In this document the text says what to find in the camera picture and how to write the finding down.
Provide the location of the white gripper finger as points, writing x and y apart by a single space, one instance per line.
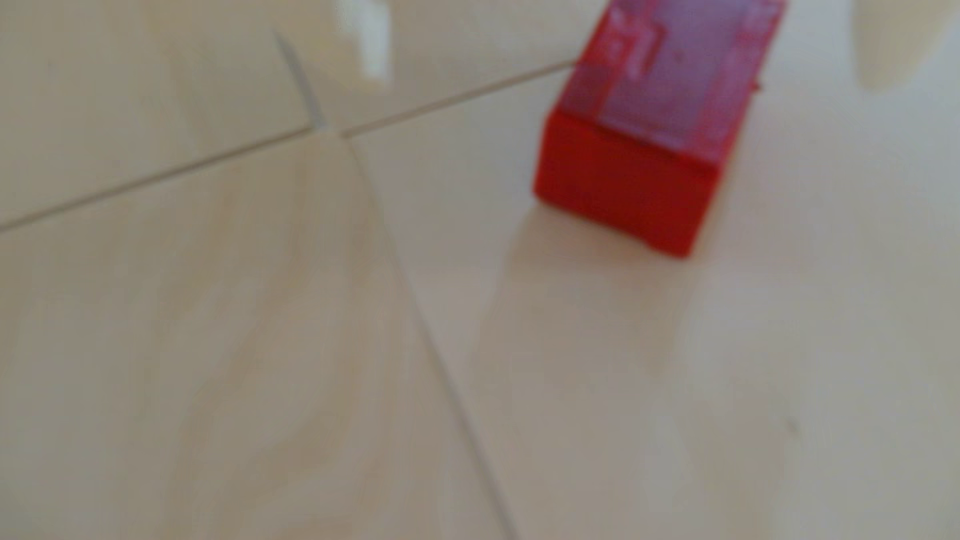
896 37
371 34

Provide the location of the red block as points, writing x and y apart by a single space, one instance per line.
645 150

